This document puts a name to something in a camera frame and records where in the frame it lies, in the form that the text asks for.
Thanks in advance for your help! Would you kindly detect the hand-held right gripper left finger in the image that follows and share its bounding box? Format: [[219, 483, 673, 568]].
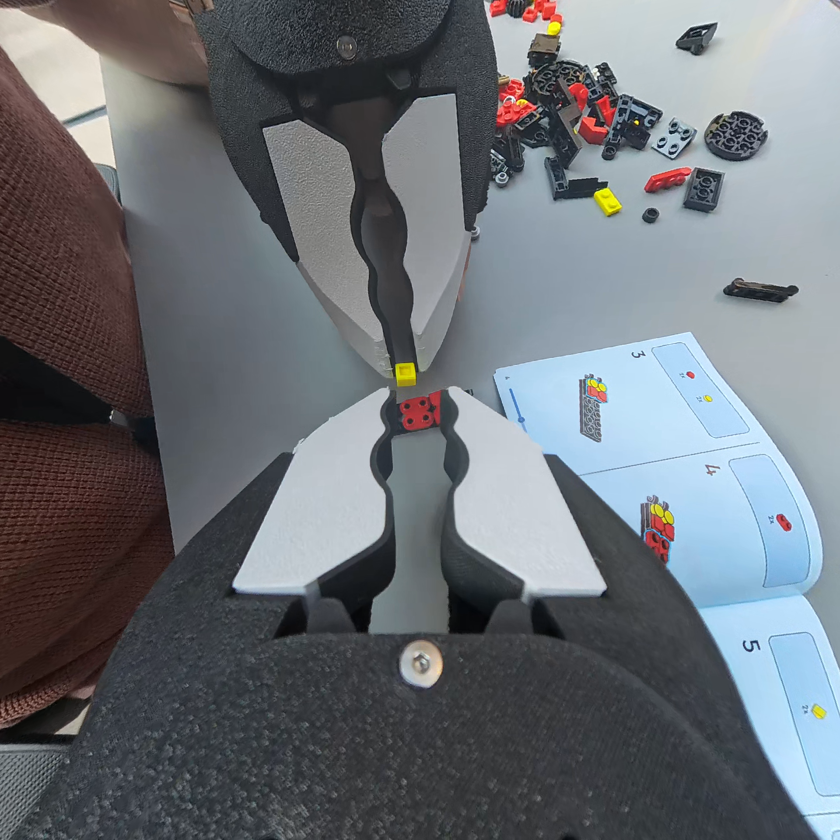
[[231, 387, 398, 614]]

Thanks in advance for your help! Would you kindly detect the blue-grey square toy plate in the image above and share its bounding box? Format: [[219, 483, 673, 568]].
[[651, 117, 698, 159]]

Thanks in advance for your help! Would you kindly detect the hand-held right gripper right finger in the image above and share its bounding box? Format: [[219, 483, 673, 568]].
[[441, 386, 609, 614]]

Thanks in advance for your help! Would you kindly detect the black wedge toy piece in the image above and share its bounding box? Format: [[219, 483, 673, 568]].
[[676, 21, 719, 55]]

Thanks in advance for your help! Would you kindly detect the grey desk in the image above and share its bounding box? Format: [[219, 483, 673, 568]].
[[98, 0, 840, 634]]

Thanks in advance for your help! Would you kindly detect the person's left forearm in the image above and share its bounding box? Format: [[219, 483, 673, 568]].
[[20, 0, 214, 88]]

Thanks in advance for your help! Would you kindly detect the long black hinge piece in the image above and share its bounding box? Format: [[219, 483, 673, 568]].
[[723, 277, 800, 303]]

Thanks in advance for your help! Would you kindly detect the black red yellow brick assembly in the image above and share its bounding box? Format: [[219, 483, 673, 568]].
[[392, 390, 448, 434]]

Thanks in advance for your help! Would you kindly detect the black round toy plate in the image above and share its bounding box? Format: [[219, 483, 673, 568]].
[[704, 110, 769, 161]]

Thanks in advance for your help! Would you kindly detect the dark grey square brick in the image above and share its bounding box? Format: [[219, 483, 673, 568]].
[[682, 168, 726, 213]]

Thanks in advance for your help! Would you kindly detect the light blue instruction booklet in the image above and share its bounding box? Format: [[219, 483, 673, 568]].
[[493, 331, 840, 840]]

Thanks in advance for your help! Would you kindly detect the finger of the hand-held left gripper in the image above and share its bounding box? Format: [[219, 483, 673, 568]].
[[382, 94, 473, 374], [262, 117, 398, 378]]

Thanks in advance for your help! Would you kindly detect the person in brown sweater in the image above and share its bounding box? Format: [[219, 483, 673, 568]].
[[0, 46, 177, 726]]

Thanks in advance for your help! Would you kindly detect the black angled toy brick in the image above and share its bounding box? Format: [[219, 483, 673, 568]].
[[543, 156, 609, 200]]

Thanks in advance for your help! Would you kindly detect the pile of toy bricks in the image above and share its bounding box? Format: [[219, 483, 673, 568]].
[[489, 0, 664, 173]]

